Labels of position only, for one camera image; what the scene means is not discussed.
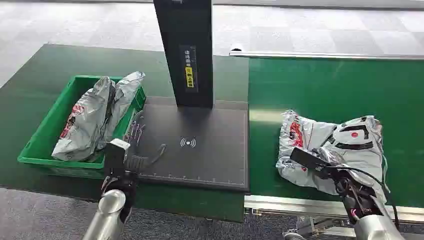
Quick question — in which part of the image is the robot left hand grey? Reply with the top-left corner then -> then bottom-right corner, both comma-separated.
123,110 -> 168,174

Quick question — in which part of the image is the robot right hand grey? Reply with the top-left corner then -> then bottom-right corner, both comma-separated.
311,146 -> 385,200

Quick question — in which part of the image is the crumpled grey parcel red print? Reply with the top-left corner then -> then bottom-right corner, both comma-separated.
275,109 -> 337,187

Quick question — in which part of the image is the grey parcel with red print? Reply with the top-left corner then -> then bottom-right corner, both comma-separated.
51,76 -> 116,163

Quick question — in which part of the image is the plain grey plastic parcel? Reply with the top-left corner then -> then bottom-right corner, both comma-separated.
98,71 -> 146,148

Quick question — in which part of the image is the green conveyor belt with rails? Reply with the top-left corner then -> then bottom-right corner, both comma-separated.
229,49 -> 424,240

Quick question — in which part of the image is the green plastic crate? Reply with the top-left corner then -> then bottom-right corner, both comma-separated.
17,74 -> 147,180

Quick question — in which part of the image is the black and yellow column label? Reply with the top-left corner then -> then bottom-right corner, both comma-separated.
179,44 -> 199,94

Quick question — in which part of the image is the black scanner column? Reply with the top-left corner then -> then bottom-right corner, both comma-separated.
152,0 -> 215,109

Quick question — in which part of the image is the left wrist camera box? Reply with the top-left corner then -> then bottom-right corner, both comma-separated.
103,138 -> 131,180

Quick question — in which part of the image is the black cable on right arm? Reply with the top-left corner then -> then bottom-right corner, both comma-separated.
326,165 -> 400,230

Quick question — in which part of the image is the black scanner base plate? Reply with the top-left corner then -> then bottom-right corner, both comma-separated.
127,96 -> 250,193

